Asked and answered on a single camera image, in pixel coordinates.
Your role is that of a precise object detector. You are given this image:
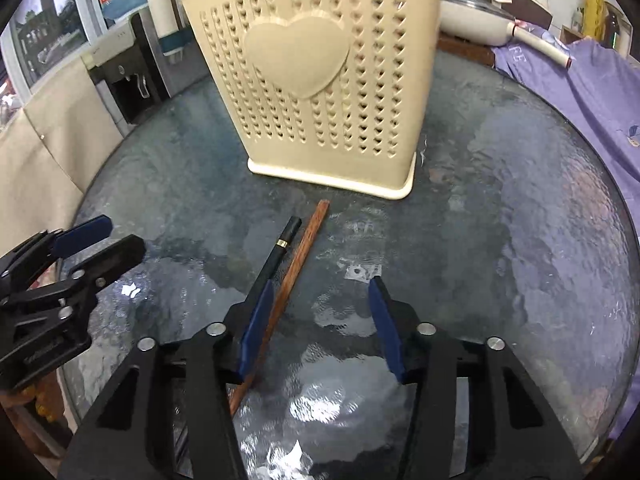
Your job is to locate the black chopstick gold band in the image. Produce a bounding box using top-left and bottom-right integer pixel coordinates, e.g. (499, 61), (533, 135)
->
(246, 216), (302, 304)

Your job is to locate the water dispenser machine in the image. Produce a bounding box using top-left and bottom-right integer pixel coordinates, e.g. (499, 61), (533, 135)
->
(82, 6), (208, 126)

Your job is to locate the cream plastic utensil basket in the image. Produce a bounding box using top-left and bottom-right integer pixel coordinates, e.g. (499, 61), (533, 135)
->
(181, 0), (440, 200)

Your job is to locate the dark wooden sink table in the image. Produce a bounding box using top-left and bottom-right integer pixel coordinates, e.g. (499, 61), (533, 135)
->
(437, 32), (496, 67)

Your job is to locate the cream pot with glass lid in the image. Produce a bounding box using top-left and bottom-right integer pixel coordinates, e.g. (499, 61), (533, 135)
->
(439, 0), (574, 68)

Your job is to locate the purple floral cloth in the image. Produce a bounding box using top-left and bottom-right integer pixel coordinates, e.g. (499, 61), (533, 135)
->
(492, 39), (639, 441)

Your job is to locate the yellow roll of wrap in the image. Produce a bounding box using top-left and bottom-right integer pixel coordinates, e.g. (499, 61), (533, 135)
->
(582, 0), (605, 41)

